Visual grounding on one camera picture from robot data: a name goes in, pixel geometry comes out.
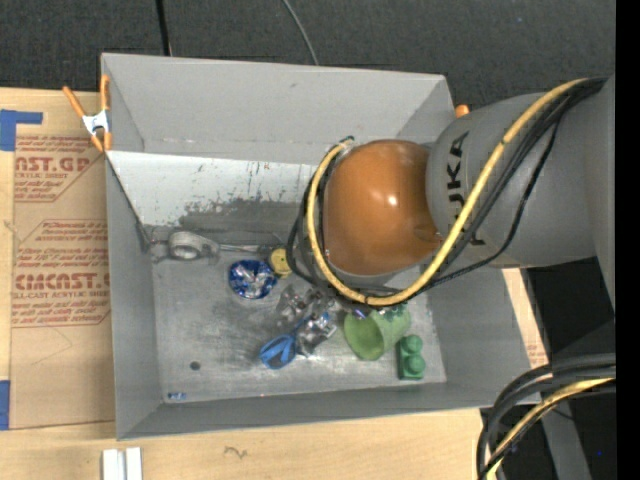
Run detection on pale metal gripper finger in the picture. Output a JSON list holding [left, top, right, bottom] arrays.
[[294, 311, 338, 357], [276, 284, 332, 325]]

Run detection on green cup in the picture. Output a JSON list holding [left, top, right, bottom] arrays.
[[342, 305, 412, 362]]

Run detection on yellow round toy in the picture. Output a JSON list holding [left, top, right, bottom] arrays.
[[267, 247, 294, 277]]

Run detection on blue sunglasses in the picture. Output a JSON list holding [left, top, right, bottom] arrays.
[[258, 317, 311, 370]]

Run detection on blue foil packet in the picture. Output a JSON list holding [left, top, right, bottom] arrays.
[[228, 259, 279, 300]]

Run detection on green toy block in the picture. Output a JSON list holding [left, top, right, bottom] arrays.
[[395, 334, 427, 381]]

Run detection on grey metal bin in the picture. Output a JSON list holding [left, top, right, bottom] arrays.
[[99, 52, 544, 441]]

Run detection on brown cardboard board red print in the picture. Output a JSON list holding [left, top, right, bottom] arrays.
[[0, 86, 551, 432]]

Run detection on grey metal ring tool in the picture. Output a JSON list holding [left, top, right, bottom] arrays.
[[148, 229, 221, 264]]

